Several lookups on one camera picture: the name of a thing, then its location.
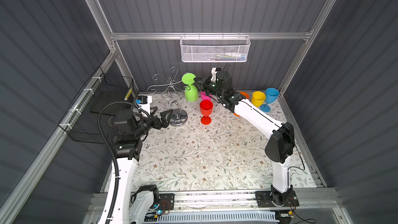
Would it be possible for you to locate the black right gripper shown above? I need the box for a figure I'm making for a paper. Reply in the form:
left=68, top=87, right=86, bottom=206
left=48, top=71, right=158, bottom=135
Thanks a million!
left=194, top=76, right=224, bottom=101

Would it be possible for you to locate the green wine glass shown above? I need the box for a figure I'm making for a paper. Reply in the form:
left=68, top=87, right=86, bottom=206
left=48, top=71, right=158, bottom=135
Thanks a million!
left=181, top=73, right=199, bottom=102

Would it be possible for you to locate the pink wine glass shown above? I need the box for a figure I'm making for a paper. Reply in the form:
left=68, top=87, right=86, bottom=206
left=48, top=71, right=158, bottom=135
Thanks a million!
left=201, top=91, right=212, bottom=101

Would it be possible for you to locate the red wine glass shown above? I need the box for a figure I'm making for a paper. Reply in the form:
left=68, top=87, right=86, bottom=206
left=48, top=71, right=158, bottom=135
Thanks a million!
left=200, top=100, right=214, bottom=125

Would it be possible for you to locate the orange wine glass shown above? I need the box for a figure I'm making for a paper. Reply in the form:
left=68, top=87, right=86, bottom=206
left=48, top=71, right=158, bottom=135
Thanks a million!
left=234, top=91, right=250, bottom=117

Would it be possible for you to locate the yellow wine glass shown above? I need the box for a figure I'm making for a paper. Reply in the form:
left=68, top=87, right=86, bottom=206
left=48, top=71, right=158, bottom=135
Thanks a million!
left=251, top=91, right=266, bottom=107

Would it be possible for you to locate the blue wine glass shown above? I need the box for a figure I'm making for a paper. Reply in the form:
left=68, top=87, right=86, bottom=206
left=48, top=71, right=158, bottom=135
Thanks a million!
left=260, top=88, right=280, bottom=113

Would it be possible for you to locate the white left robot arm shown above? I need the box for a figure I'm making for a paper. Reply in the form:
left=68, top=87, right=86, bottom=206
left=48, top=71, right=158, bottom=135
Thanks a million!
left=99, top=107, right=173, bottom=224

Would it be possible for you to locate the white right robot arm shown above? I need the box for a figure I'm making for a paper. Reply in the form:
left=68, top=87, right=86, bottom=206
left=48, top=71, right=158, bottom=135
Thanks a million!
left=193, top=73, right=296, bottom=206

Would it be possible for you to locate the chrome wine glass rack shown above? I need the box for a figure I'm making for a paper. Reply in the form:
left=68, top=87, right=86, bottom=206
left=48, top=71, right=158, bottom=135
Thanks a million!
left=147, top=66, right=190, bottom=127

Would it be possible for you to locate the yellow marker pen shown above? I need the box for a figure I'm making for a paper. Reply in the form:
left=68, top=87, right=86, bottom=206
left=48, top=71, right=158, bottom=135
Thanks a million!
left=124, top=88, right=132, bottom=101

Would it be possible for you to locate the white vented panel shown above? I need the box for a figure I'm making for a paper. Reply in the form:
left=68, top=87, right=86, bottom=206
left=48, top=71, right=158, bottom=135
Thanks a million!
left=144, top=211, right=280, bottom=224

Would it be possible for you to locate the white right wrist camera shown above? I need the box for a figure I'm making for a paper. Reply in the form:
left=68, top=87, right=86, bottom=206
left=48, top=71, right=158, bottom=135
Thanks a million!
left=210, top=67, right=222, bottom=83

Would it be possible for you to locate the white wire mesh basket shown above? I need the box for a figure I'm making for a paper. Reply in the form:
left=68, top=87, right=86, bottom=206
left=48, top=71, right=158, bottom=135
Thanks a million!
left=179, top=34, right=251, bottom=63

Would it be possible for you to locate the black wire basket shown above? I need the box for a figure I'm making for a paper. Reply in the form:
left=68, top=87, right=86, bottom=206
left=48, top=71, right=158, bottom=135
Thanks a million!
left=59, top=68, right=135, bottom=144

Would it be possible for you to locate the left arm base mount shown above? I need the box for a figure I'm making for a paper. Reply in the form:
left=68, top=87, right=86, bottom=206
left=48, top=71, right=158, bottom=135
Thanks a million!
left=130, top=185, right=175, bottom=216

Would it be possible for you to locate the black corrugated cable conduit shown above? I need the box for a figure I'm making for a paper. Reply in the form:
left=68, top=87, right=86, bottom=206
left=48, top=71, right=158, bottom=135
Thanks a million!
left=97, top=101, right=141, bottom=224

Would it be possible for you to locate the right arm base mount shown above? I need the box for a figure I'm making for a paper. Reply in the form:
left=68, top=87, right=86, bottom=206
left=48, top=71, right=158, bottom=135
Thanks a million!
left=255, top=188, right=300, bottom=207

